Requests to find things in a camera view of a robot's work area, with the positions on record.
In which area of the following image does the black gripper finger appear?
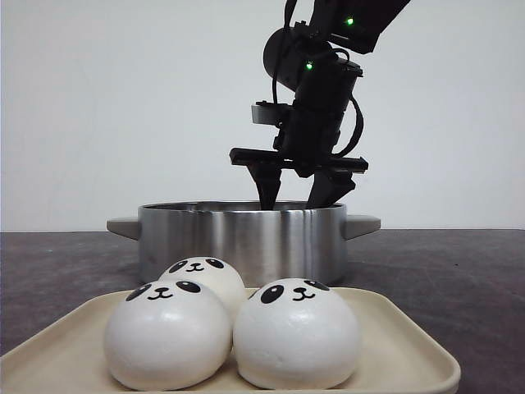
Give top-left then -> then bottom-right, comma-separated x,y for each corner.
306,169 -> 355,208
247,163 -> 281,210

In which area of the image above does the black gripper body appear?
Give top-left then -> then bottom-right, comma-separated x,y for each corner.
230,107 -> 368,177

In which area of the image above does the panda bun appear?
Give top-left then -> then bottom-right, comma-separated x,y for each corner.
103,279 -> 232,391
233,278 -> 362,389
158,256 -> 247,319

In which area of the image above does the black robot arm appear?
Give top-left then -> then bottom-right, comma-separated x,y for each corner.
230,0 -> 407,210

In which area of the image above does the beige rectangular tray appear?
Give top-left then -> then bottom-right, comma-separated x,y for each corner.
1,287 -> 461,393

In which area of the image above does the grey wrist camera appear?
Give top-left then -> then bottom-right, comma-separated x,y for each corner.
251,100 -> 293,127

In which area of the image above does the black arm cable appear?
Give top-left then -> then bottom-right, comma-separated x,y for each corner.
331,48 -> 365,158

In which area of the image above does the steel pot with grey handles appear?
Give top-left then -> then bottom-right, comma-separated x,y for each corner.
107,201 -> 381,286

